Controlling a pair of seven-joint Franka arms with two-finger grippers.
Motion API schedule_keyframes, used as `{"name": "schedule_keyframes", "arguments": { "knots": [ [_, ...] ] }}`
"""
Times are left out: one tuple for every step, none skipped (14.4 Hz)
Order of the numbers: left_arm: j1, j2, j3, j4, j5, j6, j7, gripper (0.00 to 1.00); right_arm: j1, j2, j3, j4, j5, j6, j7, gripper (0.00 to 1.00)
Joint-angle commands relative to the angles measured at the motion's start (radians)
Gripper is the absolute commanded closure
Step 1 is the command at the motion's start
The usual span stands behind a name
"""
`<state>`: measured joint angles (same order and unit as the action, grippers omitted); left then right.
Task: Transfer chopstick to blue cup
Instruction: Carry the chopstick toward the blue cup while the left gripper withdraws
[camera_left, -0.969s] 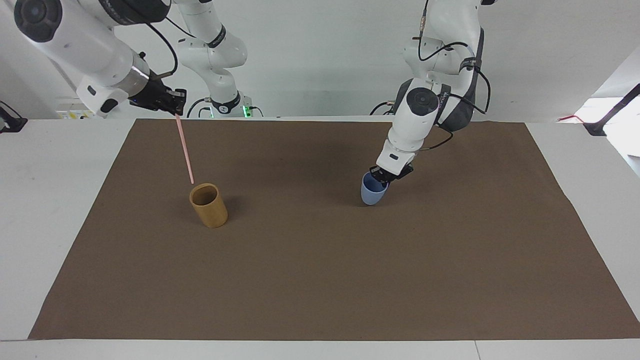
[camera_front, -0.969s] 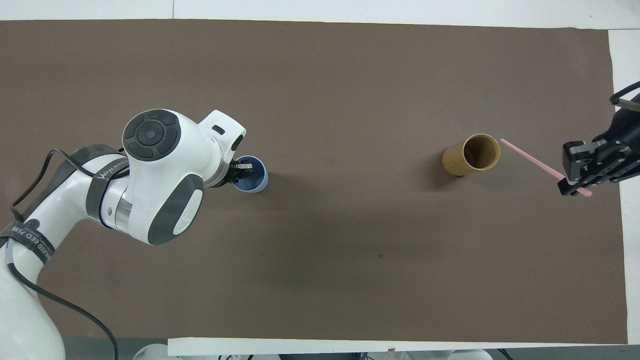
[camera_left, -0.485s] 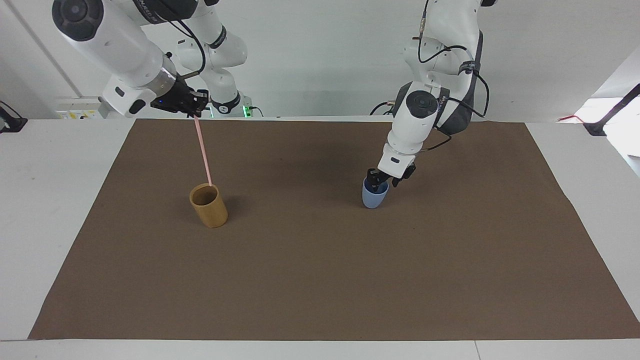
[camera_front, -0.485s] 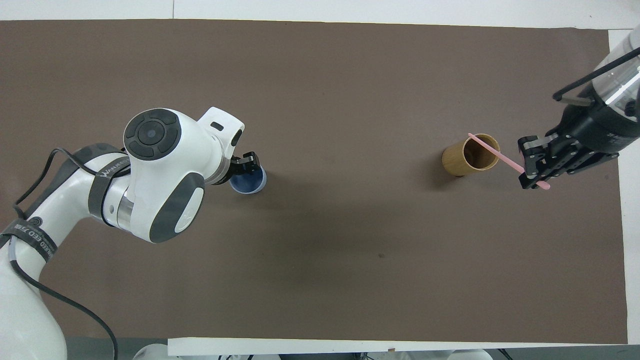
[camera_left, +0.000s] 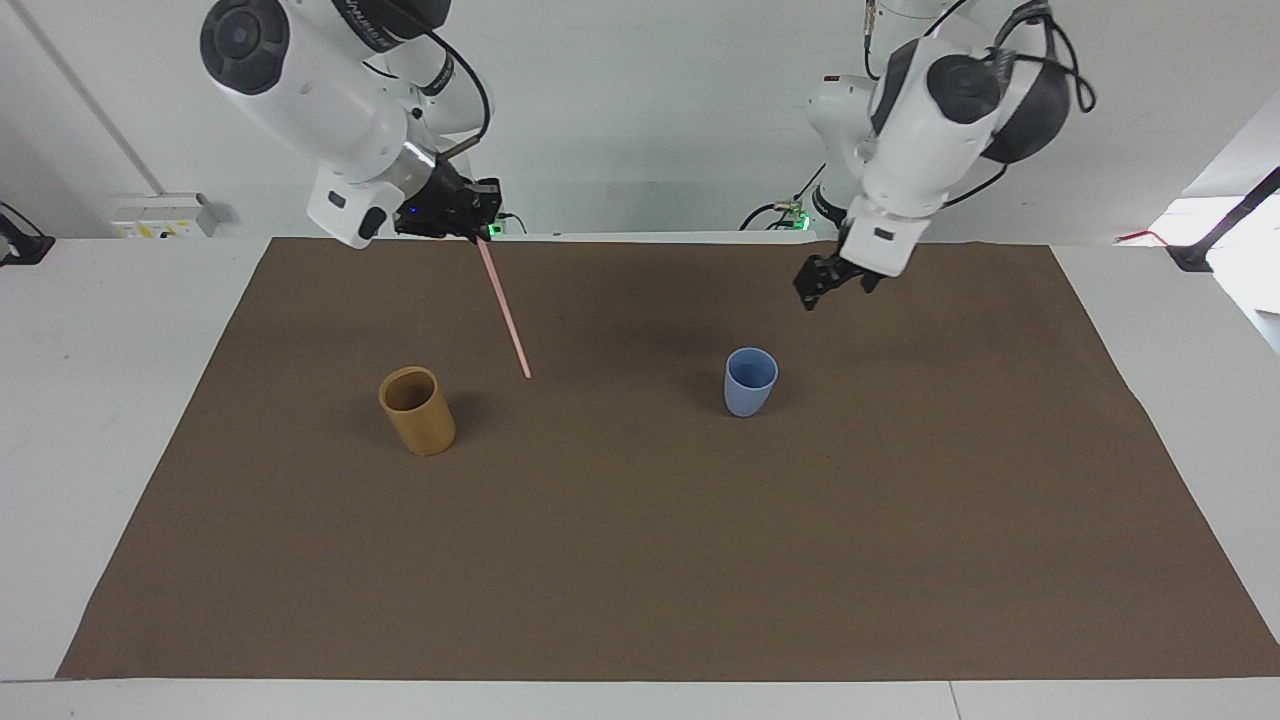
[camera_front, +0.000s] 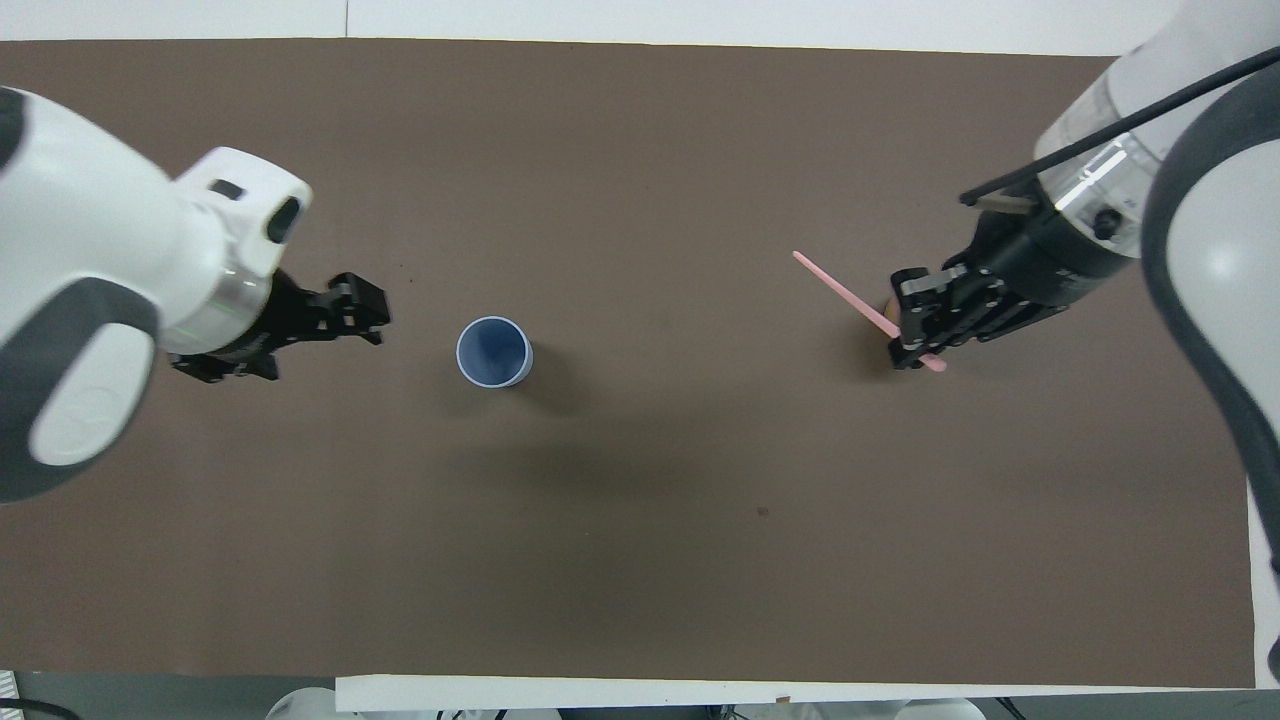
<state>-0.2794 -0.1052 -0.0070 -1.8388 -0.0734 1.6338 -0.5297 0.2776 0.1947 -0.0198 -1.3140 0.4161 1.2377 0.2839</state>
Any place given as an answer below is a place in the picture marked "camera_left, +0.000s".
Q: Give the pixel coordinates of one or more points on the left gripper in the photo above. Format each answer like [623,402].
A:
[846,268]

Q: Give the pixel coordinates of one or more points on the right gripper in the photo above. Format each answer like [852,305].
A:
[432,200]

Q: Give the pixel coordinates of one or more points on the pink chopstick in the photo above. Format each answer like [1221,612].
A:
[505,310]

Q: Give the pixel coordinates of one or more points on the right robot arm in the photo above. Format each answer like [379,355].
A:
[310,90]

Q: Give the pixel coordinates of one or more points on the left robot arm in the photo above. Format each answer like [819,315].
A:
[930,130]

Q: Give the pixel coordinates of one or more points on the blue cup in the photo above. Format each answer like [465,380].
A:
[750,385]

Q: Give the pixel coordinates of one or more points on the brown wooden cup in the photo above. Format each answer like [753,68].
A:
[418,415]

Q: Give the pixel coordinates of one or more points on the white power strip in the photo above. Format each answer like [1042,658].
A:
[165,217]

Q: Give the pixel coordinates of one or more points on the black stand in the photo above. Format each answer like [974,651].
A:
[22,245]
[1225,222]

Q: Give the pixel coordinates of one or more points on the white wall conduit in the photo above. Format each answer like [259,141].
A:
[90,105]

